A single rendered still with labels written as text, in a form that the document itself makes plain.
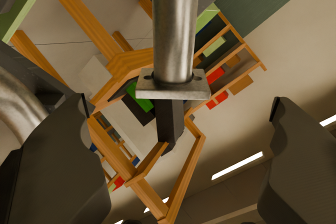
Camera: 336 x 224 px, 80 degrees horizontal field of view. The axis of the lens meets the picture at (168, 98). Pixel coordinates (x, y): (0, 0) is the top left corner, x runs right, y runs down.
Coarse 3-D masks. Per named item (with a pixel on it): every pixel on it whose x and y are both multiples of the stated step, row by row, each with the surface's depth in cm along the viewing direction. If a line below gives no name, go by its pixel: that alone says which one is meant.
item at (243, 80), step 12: (228, 24) 485; (216, 36) 502; (240, 36) 526; (204, 48) 524; (216, 48) 557; (240, 48) 491; (228, 60) 520; (216, 72) 538; (228, 84) 526; (240, 84) 527; (216, 96) 557; (192, 120) 611
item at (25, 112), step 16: (0, 80) 15; (16, 80) 16; (0, 96) 15; (16, 96) 15; (32, 96) 17; (0, 112) 15; (16, 112) 16; (32, 112) 16; (16, 128) 16; (32, 128) 17
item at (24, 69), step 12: (0, 48) 18; (12, 48) 19; (0, 60) 18; (12, 60) 18; (24, 60) 19; (12, 72) 19; (24, 72) 19; (36, 72) 19; (24, 84) 20; (36, 84) 20; (48, 84) 20; (60, 84) 20; (36, 96) 20; (48, 96) 20; (60, 96) 20; (48, 108) 19
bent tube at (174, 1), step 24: (168, 0) 12; (192, 0) 12; (168, 24) 13; (192, 24) 13; (168, 48) 13; (192, 48) 14; (144, 72) 17; (168, 72) 14; (192, 72) 16; (144, 96) 15; (168, 96) 15; (192, 96) 15
